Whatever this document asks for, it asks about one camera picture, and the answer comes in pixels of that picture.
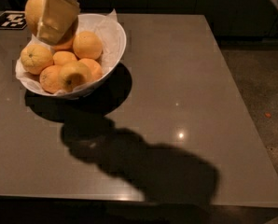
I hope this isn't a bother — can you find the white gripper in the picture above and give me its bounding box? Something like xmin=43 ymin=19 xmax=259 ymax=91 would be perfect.
xmin=36 ymin=0 xmax=80 ymax=45

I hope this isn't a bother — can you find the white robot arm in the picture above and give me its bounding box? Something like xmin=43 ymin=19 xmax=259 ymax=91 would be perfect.
xmin=79 ymin=0 xmax=278 ymax=39

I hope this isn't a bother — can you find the white paper bowl liner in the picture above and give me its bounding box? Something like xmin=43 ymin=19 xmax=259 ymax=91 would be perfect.
xmin=15 ymin=8 xmax=119 ymax=95

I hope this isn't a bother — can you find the hidden middle orange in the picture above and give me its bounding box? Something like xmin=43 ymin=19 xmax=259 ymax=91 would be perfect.
xmin=53 ymin=50 xmax=77 ymax=65

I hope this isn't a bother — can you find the white ceramic bowl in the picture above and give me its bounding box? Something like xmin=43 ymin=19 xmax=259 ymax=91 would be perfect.
xmin=17 ymin=13 xmax=128 ymax=100

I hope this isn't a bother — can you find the right low orange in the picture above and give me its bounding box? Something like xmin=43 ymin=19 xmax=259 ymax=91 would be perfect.
xmin=79 ymin=58 xmax=103 ymax=81

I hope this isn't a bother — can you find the black white fiducial marker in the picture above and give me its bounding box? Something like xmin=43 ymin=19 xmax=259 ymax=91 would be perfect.
xmin=0 ymin=11 xmax=26 ymax=30

